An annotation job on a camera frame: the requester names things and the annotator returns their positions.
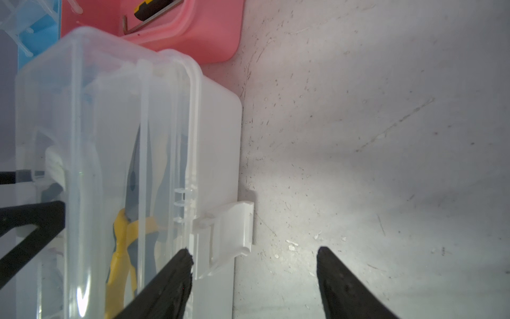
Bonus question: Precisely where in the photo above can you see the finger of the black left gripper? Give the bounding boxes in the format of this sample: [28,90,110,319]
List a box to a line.
[1,201,66,287]

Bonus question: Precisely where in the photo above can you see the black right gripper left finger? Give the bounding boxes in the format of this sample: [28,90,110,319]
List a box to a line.
[116,249,193,319]

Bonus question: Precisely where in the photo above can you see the steel hex key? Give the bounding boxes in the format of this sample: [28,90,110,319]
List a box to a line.
[122,0,183,35]

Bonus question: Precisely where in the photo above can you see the yellow grey pliers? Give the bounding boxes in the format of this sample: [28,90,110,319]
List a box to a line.
[104,132,159,318]

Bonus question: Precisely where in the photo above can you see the yellow black combination pliers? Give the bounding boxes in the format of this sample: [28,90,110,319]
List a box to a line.
[134,0,174,21]

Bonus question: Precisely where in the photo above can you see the blue tiered toolbox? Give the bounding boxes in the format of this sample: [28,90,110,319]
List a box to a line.
[1,0,62,69]

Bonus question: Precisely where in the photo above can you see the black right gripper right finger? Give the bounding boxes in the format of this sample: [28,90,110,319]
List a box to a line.
[317,247,398,319]

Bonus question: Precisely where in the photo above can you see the pink toolbox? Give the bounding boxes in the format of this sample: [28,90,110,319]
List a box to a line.
[60,1,244,64]

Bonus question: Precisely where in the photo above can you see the clear white toolbox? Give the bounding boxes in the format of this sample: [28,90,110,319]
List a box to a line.
[15,27,254,318]

